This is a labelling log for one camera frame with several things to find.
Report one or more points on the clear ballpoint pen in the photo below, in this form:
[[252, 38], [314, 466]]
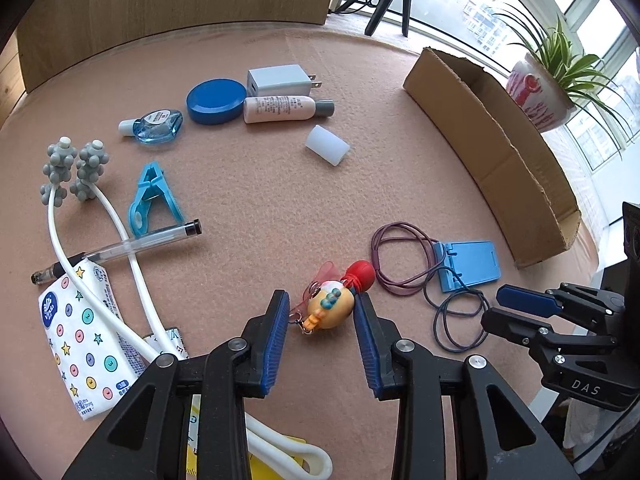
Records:
[[150, 241]]

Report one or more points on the yellow packet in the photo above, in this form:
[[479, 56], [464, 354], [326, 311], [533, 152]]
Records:
[[192, 427]]

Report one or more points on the person's right hand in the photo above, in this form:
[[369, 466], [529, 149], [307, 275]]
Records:
[[585, 430]]

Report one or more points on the white translucent eraser block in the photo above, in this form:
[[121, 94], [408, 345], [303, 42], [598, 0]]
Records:
[[325, 145]]

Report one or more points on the small white bottle grey cap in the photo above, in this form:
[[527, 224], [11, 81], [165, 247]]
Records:
[[277, 109]]

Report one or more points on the blue correction tape dispenser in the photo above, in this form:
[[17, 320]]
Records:
[[157, 127]]

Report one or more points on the patterned tissue pack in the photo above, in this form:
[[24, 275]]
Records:
[[85, 340]]

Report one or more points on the blue phone stand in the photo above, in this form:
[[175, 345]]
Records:
[[475, 265]]

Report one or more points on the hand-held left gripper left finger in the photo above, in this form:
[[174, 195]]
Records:
[[277, 340]]

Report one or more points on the potted spider plant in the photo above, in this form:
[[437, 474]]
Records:
[[540, 95]]

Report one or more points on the light wooden board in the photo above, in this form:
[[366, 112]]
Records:
[[175, 0]]

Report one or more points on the blue plastic clip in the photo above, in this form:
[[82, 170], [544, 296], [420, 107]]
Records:
[[150, 195]]

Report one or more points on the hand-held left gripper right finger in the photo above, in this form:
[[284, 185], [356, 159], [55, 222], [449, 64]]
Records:
[[367, 350]]

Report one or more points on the pink felt table cloth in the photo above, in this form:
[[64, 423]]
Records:
[[300, 200]]

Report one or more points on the patterned white lighter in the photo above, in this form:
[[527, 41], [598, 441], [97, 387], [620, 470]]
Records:
[[175, 340]]

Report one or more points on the cardboard box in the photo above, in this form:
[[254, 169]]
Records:
[[500, 135]]

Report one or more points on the white massager with grey heads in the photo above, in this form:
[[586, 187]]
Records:
[[90, 167]]

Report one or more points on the white charger plug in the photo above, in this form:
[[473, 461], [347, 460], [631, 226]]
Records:
[[275, 82]]

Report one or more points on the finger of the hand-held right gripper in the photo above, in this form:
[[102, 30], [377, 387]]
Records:
[[525, 300], [515, 327]]

